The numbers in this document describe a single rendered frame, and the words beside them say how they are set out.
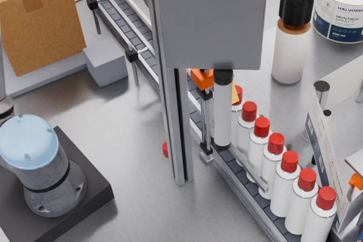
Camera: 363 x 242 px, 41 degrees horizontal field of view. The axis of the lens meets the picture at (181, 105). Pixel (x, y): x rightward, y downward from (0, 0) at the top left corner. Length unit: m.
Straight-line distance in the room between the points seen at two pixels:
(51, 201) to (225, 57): 0.55
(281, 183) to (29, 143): 0.53
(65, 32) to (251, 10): 0.88
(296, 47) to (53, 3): 0.71
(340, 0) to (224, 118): 0.69
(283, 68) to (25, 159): 0.73
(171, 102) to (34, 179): 0.34
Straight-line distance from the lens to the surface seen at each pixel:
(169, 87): 0.97
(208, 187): 1.25
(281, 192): 1.07
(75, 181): 1.19
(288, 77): 1.40
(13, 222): 1.24
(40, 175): 1.09
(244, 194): 1.19
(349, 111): 1.39
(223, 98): 0.89
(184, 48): 0.84
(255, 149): 1.09
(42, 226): 1.21
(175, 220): 1.21
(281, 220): 1.16
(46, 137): 1.06
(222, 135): 0.98
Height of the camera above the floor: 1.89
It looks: 48 degrees down
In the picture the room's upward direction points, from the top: 5 degrees counter-clockwise
